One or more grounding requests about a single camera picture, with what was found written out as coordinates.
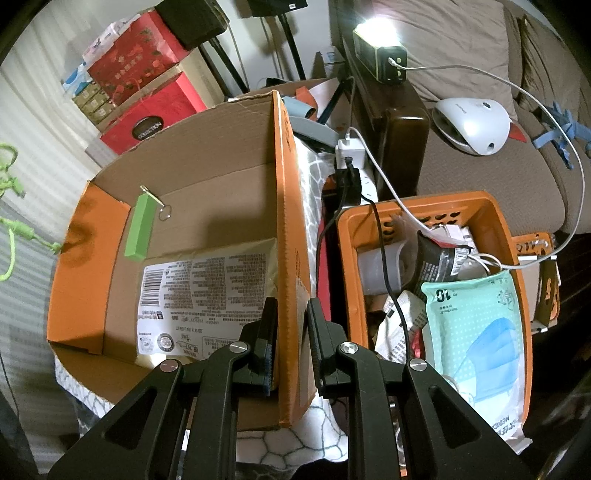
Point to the white curtain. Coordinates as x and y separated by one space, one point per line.
27 92

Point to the pink tissue pack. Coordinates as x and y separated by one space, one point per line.
104 41

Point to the red gift bag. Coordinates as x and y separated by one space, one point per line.
161 106

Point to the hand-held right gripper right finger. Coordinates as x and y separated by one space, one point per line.
319 341

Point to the black speaker stand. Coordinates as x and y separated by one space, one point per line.
292 46
226 69

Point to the clear plastic cup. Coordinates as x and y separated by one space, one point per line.
378 267

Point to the small metal keyring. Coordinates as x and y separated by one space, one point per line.
161 207

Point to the black speaker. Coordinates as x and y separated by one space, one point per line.
277 5
194 21

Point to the orange cardboard box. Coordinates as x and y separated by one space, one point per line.
221 184

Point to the blue white tissue pack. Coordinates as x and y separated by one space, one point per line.
76 81

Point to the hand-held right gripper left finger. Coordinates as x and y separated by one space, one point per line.
267 369

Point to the teal face mask packet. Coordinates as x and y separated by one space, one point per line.
466 323

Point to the brown sofa cushion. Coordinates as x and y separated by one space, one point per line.
452 41

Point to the gold flat box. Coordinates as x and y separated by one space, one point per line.
101 115
93 103
85 91

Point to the black snack packet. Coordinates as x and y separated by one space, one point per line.
434 263

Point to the portable lamp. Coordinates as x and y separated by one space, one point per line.
390 64

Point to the white crumpled packet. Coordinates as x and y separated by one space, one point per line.
397 323

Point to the black charger plug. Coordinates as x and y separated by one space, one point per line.
347 184

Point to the brown sofa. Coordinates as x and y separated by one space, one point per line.
485 184

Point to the blue toy figure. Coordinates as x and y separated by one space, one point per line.
561 122

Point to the green power bank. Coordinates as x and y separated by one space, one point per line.
141 226

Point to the brown wooden sofa armrest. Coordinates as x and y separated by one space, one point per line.
399 138

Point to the gold tissue pack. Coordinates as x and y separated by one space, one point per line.
207 290

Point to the grey curved plastic item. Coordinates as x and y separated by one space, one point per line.
314 131

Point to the white charger plug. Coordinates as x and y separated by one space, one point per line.
351 151

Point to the red gift box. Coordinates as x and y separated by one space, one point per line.
134 60

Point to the brown cardboard carton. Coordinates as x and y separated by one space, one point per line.
203 83

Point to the small white blue box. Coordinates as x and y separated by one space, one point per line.
333 55

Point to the white handheld device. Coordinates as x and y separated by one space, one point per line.
475 124

